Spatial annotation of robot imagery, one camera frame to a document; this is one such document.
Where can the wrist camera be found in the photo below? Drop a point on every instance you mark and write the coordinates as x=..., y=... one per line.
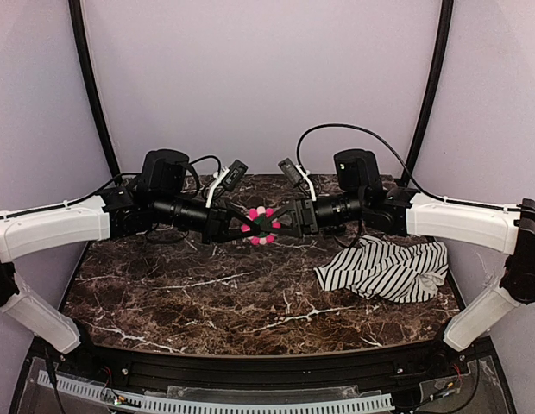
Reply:
x=298, y=178
x=227, y=180

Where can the white slotted cable duct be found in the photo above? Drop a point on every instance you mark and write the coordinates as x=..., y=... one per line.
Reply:
x=180, y=399

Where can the black right frame post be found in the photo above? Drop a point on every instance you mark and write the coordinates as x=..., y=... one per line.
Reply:
x=432, y=83

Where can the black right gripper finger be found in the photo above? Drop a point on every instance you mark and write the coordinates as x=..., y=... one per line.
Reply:
x=277, y=228
x=283, y=215

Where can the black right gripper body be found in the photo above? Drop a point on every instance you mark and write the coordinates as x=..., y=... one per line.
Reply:
x=305, y=217

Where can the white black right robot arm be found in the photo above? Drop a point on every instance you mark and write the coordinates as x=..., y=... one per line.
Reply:
x=505, y=228

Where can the pink flower brooch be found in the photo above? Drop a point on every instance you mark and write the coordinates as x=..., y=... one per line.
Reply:
x=259, y=215

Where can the black left frame post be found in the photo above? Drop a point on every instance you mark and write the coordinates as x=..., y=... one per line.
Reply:
x=91, y=88

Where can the black front frame rail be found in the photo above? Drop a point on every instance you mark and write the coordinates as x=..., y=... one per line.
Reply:
x=384, y=367

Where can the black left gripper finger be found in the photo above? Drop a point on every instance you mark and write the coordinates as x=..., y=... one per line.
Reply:
x=243, y=230
x=238, y=215

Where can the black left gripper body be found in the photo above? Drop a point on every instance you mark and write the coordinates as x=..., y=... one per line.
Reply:
x=214, y=224

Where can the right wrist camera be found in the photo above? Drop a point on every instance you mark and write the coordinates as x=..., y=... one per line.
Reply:
x=298, y=178

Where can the black white striped garment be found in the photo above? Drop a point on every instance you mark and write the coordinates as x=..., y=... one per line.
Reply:
x=383, y=269

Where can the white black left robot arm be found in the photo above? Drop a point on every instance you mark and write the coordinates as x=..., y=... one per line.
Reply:
x=151, y=197

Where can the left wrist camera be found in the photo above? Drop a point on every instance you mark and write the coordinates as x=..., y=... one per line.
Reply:
x=227, y=180

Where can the black frame post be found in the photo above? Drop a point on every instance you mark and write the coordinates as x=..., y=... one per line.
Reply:
x=91, y=88
x=432, y=83

